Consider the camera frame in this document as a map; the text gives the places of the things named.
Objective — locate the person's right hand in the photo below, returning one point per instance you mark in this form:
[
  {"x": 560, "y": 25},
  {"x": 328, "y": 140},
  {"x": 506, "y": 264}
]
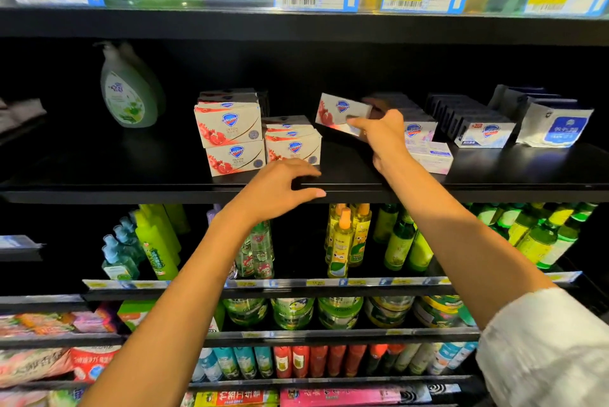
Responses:
[{"x": 385, "y": 135}]

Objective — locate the person's left hand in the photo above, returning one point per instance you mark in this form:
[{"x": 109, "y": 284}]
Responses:
[{"x": 276, "y": 194}]

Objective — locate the pale green pump soap bottle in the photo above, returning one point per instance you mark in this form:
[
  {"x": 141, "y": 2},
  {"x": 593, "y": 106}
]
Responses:
[{"x": 128, "y": 88}]

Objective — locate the black store shelf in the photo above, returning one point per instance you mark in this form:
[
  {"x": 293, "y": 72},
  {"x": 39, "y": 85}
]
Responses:
[
  {"x": 33, "y": 302},
  {"x": 95, "y": 169}
]

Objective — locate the person's right forearm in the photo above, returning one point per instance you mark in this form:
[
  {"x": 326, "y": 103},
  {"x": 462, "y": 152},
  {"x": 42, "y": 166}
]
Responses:
[{"x": 466, "y": 240}]

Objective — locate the person's left forearm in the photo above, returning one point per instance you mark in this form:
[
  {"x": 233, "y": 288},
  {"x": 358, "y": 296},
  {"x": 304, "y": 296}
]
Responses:
[{"x": 162, "y": 316}]

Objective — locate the row of white pink soap boxes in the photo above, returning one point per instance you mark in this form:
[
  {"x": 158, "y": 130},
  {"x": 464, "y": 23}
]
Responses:
[{"x": 419, "y": 128}]

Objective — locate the single white pink soap box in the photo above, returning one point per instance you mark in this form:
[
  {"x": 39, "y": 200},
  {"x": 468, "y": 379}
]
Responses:
[{"x": 433, "y": 157}]

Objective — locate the clear green spray bottles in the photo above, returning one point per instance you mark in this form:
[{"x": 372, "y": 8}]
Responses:
[{"x": 255, "y": 254}]

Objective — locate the row of white blue soap boxes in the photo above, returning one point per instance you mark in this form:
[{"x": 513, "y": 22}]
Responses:
[{"x": 485, "y": 131}]

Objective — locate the green lidded wipe tub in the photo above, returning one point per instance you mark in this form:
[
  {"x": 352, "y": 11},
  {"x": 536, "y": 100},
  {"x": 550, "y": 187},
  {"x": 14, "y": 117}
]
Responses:
[
  {"x": 245, "y": 312},
  {"x": 341, "y": 312},
  {"x": 293, "y": 312}
]

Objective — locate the row of white upright packs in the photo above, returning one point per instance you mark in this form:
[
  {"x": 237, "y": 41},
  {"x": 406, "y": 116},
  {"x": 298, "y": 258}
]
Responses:
[{"x": 557, "y": 126}]

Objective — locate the green white box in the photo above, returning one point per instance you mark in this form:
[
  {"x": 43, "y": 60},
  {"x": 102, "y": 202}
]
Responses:
[{"x": 136, "y": 314}]

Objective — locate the yellow red packets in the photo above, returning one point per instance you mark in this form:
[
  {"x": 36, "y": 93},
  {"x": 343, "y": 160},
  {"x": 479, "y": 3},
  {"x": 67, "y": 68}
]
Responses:
[{"x": 236, "y": 398}]

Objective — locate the long pink packet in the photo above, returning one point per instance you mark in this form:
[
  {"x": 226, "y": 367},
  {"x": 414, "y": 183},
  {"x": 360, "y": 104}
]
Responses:
[{"x": 352, "y": 396}]

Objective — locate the red snack packet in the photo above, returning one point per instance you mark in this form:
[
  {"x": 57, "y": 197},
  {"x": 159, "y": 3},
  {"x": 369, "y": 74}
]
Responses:
[{"x": 95, "y": 364}]

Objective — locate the pile of white wipe packets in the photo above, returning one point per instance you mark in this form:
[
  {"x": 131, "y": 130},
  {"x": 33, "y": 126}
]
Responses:
[{"x": 19, "y": 116}]

